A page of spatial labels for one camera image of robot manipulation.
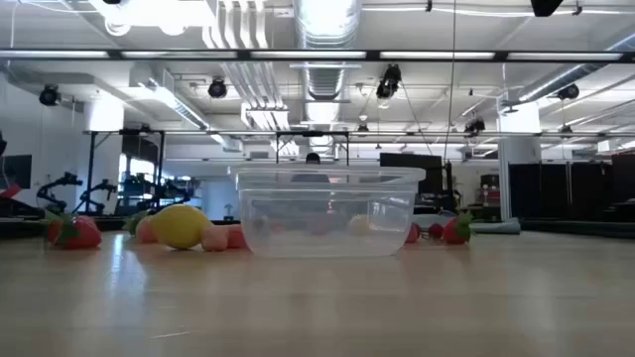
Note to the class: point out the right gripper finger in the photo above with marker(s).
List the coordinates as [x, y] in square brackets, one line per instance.
[546, 6]

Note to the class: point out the red toy strawberry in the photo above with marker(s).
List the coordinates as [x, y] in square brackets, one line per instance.
[455, 230]
[74, 233]

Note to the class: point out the red toy cherry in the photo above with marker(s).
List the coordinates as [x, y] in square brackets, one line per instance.
[435, 231]

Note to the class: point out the pink lumpy toy fruit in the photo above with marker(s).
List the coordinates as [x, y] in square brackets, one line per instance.
[413, 233]
[214, 239]

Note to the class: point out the clear plastic tupperware container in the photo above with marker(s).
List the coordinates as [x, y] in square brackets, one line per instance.
[327, 248]

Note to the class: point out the red-pink toy fruit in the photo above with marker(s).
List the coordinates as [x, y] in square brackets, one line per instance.
[237, 237]

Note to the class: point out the yellow toy lemon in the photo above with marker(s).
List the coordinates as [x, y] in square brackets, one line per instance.
[178, 227]

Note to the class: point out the pink toy peach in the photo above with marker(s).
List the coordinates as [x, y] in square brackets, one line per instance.
[145, 232]

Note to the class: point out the black background robot arm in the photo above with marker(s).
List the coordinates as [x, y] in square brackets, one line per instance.
[104, 187]
[69, 178]

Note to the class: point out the black ceiling spotlight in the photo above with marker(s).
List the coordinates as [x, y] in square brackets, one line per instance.
[474, 125]
[48, 95]
[568, 91]
[388, 83]
[217, 88]

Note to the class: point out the black room divider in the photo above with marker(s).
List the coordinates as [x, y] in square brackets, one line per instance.
[555, 191]

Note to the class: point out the red and white cabinet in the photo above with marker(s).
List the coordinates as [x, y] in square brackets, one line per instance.
[490, 191]

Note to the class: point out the dark cabinet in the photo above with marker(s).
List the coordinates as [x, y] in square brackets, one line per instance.
[622, 183]

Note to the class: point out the black monitor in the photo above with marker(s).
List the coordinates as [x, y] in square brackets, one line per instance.
[409, 168]

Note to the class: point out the teal cloth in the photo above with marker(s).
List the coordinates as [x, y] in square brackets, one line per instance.
[496, 227]

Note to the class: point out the person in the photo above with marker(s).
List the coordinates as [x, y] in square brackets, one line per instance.
[313, 158]

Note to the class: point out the dark robot workstation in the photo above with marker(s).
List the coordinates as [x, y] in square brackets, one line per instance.
[159, 193]

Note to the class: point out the red bar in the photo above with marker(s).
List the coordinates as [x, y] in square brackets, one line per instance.
[10, 191]

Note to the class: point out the black frame bar with lights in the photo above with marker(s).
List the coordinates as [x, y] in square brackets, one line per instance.
[372, 55]

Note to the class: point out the silver ventilation duct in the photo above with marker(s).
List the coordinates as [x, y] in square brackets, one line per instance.
[325, 30]

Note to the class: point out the small black metal frame rig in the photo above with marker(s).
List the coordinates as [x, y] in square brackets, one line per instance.
[312, 133]

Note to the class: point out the tall black metal frame rig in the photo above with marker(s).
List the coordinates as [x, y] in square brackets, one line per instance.
[90, 168]

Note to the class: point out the black wall screen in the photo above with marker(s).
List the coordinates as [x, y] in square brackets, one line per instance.
[15, 171]

